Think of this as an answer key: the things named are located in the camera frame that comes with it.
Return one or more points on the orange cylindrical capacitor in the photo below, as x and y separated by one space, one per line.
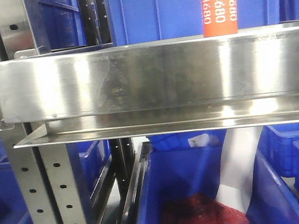
220 17

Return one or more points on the large blue bin upper shelf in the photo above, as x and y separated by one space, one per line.
136 21

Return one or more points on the stainless steel shelf tray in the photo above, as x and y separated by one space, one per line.
185 84

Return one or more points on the perforated steel shelf upright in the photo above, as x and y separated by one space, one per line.
50 177

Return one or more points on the white label in bin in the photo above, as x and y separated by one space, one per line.
198 141

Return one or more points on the blue bin behind upright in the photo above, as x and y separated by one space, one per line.
93 157

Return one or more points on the blue bin with red items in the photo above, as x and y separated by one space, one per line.
180 173

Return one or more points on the red mesh packets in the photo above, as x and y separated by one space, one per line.
200 209

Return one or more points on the blue bin upper left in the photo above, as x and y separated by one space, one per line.
63 22

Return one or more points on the black perforated rack post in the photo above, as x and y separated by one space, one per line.
95 22

